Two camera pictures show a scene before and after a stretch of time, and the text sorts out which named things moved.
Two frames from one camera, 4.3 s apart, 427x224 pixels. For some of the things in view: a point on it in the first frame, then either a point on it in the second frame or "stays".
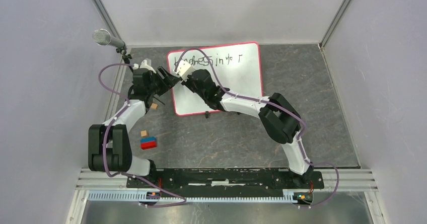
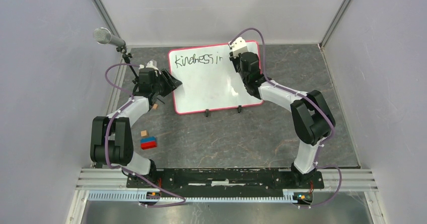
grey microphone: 102,36 stays
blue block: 148,139 stays
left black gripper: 169,81 stays
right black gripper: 187,83 to 234,60
